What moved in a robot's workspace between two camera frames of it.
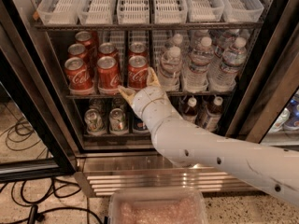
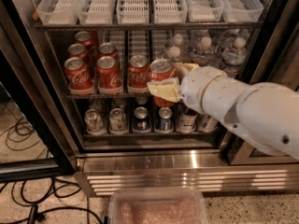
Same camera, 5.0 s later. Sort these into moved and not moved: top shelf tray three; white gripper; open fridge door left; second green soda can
Moved: white gripper
Not moved: second green soda can; open fridge door left; top shelf tray three
